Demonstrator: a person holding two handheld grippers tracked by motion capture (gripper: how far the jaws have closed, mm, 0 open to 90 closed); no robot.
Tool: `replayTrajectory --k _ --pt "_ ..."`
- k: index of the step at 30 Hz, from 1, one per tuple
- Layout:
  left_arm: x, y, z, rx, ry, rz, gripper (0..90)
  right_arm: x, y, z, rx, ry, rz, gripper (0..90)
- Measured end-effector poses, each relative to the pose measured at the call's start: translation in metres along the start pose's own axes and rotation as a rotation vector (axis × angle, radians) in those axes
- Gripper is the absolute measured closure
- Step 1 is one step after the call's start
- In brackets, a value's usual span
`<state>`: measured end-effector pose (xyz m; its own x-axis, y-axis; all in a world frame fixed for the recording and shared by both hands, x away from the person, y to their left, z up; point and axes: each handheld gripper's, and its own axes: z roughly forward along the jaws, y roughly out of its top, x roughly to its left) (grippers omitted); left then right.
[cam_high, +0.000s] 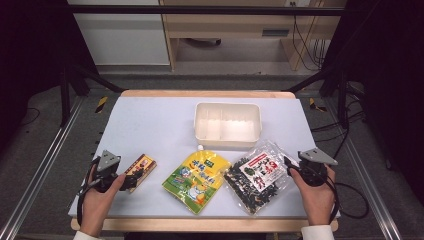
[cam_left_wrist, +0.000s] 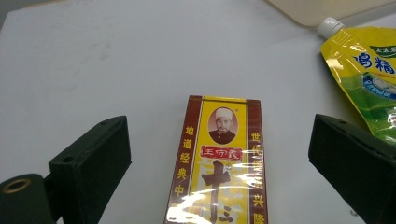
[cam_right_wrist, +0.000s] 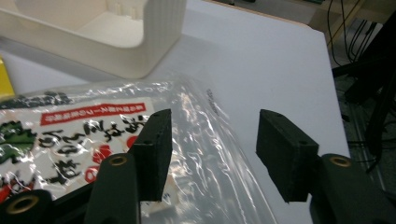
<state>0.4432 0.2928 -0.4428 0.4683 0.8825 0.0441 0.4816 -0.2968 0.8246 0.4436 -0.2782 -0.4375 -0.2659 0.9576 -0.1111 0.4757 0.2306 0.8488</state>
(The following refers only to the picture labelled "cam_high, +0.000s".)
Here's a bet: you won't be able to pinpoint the yellow spout pouch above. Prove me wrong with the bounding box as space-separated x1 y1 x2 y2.
161 144 232 216

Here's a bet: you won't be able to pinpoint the white plastic container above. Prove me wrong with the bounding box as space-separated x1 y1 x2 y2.
193 101 263 150

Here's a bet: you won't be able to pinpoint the person's white sleeve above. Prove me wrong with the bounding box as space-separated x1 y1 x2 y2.
72 230 105 240
300 224 336 240

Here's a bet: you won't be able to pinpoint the black metal stand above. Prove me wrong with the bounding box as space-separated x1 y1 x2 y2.
285 63 352 130
59 64 125 128

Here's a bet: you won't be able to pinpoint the black horizontal bar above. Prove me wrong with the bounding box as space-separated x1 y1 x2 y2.
65 4 346 17

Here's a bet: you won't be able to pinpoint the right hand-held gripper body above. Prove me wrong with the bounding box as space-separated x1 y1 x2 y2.
297 147 339 188

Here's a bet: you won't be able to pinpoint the black curtain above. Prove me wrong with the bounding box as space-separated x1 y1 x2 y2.
0 0 99 151
319 0 424 204

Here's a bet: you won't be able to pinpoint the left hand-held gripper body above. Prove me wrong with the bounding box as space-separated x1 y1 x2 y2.
89 149 123 194

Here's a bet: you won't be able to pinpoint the light wooden desk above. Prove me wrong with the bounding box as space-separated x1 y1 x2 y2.
159 0 348 72

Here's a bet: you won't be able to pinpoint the left hand-held gripper cable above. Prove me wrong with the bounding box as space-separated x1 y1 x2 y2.
76 156 102 226

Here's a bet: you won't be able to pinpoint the white table sheet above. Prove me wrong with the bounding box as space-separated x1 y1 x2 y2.
68 96 341 219

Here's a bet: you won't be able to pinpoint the person's left white sleeve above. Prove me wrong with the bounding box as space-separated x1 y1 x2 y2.
72 230 105 240

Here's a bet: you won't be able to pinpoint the clear bag of dark dried food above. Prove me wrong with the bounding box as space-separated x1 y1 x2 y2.
222 139 299 216

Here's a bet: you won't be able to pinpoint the aluminium floor rail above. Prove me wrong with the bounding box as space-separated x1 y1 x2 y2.
0 94 86 240
323 97 405 240

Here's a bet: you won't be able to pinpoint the hand-held gripper cable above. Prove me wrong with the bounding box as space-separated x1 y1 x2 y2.
324 173 370 225
76 156 102 226

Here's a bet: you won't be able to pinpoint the white cabinet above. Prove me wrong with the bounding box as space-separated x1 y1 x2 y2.
67 0 171 67

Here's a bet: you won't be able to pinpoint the person's right white sleeve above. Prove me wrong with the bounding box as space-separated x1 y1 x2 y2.
300 224 336 240

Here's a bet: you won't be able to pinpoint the right hand-held gripper cable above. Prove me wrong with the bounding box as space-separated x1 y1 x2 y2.
324 173 370 225

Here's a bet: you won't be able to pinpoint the person's left hand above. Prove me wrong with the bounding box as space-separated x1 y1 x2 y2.
79 164 128 238

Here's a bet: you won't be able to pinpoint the small red and yellow box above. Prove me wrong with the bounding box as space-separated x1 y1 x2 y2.
123 153 158 194

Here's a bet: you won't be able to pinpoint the black hanging desk cables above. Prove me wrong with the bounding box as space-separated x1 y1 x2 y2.
290 1 328 72

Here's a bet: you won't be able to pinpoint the person's right hand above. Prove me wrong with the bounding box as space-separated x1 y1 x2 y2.
288 164 337 228

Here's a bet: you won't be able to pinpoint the black floor cable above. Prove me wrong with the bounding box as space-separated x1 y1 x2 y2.
310 108 367 144
19 107 42 127

